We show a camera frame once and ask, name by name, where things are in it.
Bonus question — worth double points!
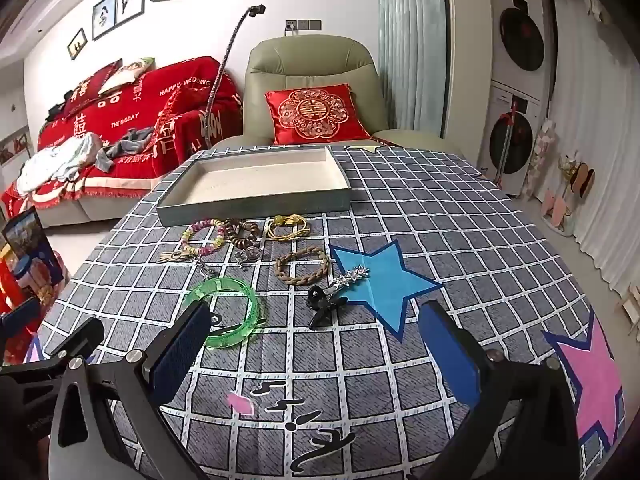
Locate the red covered sofa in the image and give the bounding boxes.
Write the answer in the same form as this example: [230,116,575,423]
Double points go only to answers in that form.
[2,56,244,213]

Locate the grey sofa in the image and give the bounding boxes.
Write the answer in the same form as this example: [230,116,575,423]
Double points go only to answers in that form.
[35,180,153,228]

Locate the beige leather armchair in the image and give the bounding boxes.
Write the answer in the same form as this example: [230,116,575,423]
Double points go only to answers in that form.
[214,35,462,153]

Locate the red handled mop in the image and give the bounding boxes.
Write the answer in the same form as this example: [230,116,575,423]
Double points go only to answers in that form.
[494,100,519,187]

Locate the black frame with figure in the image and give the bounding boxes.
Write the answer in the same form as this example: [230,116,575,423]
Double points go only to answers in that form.
[91,0,120,41]
[116,0,147,24]

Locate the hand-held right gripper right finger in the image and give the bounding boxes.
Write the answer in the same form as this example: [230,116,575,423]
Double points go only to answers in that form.
[410,301,596,480]

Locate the white sheer curtain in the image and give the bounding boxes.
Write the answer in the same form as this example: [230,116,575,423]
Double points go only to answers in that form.
[549,0,640,311]

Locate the gooseneck phone holder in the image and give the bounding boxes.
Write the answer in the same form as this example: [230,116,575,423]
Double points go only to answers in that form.
[201,4,266,151]

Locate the brown wooden bead bracelet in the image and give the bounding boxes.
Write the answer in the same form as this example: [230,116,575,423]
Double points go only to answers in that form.
[223,217,262,252]

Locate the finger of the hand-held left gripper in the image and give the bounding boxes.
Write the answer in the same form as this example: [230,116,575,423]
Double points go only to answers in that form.
[0,297,41,341]
[0,316,106,377]

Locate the white clothes pile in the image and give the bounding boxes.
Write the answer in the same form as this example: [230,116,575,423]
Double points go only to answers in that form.
[15,135,103,194]

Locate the silver star hair clip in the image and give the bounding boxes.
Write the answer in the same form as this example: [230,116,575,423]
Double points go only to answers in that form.
[327,265,372,293]

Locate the pink yellow bead bracelet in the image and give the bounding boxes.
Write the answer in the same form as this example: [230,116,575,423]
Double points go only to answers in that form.
[159,219,228,263]

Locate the black hair claw clip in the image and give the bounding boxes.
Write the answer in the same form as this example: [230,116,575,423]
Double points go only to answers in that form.
[306,285,349,331]

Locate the brown braided bracelet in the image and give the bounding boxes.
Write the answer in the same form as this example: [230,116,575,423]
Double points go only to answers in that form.
[275,247,331,287]

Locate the red fringed pillow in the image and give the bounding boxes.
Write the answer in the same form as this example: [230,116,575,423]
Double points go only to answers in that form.
[62,59,123,117]

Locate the small black picture frame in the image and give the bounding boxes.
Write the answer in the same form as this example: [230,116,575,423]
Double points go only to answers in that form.
[67,28,88,60]

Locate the white washing machine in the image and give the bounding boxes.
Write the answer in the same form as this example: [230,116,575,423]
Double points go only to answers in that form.
[477,80,547,197]

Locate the grey shallow tray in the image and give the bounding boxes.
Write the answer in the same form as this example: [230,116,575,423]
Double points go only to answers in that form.
[156,145,352,228]

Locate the red embroidered cushion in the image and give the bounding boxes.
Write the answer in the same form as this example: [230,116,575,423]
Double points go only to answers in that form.
[264,83,373,145]

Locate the small pink paper piece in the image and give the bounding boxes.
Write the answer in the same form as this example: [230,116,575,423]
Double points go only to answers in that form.
[226,391,257,417]

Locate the printed figure pillow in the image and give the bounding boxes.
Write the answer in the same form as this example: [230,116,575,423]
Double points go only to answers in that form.
[99,56,153,97]

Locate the blue printed box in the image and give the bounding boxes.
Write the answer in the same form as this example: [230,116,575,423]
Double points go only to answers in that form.
[0,206,67,306]

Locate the green translucent bangle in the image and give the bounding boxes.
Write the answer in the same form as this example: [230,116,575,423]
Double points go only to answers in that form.
[182,277,267,351]

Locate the grey garment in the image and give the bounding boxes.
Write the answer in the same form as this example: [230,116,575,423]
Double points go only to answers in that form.
[96,127,157,174]

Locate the blue star sticker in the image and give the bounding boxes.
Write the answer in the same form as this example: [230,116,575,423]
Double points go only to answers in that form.
[329,240,445,343]

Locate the pink star sticker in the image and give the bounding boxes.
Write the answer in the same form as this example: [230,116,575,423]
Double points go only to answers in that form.
[542,305,626,456]

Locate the white stacked dryer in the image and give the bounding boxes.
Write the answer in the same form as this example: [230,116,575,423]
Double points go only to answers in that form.
[487,0,553,102]

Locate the teal curtain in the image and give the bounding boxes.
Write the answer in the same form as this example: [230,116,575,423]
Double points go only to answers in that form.
[375,0,449,131]

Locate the pink floor decoration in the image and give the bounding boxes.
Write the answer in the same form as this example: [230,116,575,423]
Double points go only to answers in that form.
[530,120,597,237]

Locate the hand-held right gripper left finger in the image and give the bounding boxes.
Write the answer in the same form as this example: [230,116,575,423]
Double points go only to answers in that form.
[47,301,213,480]

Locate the yellow cord bracelet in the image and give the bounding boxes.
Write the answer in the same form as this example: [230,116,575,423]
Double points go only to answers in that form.
[266,215,311,240]

